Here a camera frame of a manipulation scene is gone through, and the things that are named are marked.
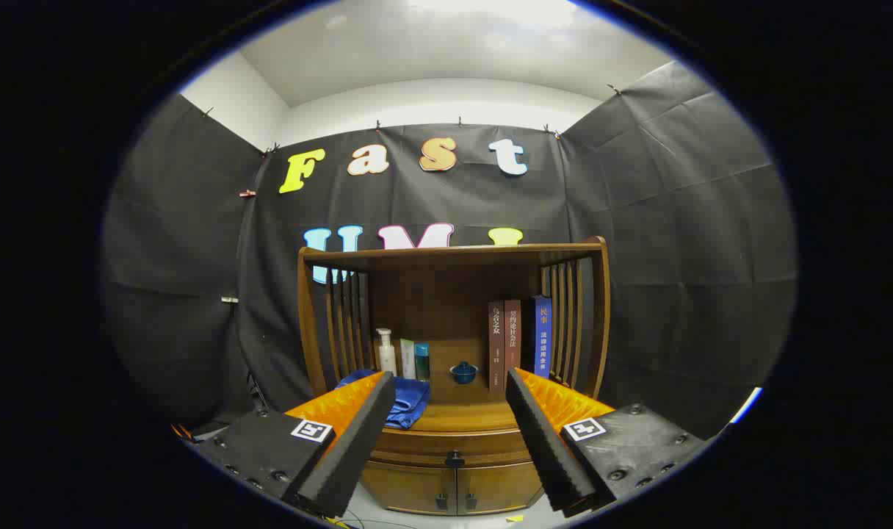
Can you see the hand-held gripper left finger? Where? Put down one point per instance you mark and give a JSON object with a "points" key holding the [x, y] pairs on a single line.
{"points": [[351, 448]]}

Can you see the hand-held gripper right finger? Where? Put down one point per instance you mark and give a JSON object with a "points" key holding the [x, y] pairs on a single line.
{"points": [[546, 448]]}

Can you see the wooden drawer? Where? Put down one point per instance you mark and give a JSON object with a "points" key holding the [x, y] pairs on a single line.
{"points": [[454, 444]]}

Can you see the wooden cabinet door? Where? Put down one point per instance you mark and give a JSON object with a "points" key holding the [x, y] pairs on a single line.
{"points": [[494, 486], [413, 488]]}

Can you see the wooden countertop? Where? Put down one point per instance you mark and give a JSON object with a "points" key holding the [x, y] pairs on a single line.
{"points": [[461, 415]]}

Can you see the wooden cabinet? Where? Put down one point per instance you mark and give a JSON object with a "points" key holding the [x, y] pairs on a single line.
{"points": [[446, 294]]}

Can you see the blue towel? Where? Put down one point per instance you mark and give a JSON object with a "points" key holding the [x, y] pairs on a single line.
{"points": [[411, 402]]}

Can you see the white pump bottle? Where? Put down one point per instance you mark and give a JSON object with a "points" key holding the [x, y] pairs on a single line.
{"points": [[386, 356]]}

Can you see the white and green box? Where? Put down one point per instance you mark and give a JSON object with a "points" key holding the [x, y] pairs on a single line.
{"points": [[407, 360]]}

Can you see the blue book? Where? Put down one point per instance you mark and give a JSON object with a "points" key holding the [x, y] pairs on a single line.
{"points": [[543, 338]]}

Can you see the blue lidded teacup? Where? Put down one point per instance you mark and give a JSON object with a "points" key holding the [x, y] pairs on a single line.
{"points": [[463, 373]]}

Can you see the teal bottle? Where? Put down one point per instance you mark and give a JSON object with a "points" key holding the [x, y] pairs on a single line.
{"points": [[422, 361]]}

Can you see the dark brown book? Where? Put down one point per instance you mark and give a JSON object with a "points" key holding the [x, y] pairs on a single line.
{"points": [[496, 345]]}

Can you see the reddish brown book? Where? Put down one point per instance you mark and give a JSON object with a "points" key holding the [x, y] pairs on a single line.
{"points": [[512, 334]]}

